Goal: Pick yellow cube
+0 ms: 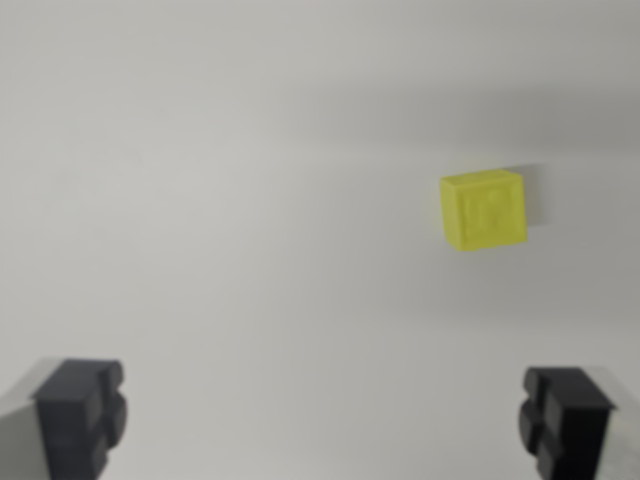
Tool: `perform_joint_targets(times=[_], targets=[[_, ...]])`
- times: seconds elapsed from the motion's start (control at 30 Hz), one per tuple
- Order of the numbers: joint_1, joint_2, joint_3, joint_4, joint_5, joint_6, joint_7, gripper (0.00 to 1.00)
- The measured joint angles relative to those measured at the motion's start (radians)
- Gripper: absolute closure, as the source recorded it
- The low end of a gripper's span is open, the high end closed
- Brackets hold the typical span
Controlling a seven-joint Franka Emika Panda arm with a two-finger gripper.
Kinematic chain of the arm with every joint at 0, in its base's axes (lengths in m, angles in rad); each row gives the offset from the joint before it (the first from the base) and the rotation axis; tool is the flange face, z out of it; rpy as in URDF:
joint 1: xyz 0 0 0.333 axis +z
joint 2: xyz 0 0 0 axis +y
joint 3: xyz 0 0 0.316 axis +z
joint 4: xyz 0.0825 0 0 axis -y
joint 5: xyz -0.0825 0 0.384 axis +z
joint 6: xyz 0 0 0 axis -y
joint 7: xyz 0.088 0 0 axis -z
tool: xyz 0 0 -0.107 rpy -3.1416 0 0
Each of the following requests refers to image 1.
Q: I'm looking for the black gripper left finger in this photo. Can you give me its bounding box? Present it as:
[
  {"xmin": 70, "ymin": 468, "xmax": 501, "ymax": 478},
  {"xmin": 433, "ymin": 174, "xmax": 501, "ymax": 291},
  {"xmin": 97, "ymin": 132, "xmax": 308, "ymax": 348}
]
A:
[{"xmin": 0, "ymin": 356, "xmax": 129, "ymax": 480}]

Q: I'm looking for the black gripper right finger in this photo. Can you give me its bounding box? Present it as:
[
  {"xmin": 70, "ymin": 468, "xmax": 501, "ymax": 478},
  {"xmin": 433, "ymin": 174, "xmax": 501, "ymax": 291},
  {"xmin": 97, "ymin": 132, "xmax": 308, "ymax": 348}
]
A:
[{"xmin": 517, "ymin": 364, "xmax": 640, "ymax": 480}]

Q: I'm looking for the yellow cube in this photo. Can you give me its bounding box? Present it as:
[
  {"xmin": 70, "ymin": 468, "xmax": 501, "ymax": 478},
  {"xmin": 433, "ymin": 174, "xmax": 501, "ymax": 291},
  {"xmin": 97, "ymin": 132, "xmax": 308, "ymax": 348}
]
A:
[{"xmin": 439, "ymin": 169, "xmax": 530, "ymax": 253}]

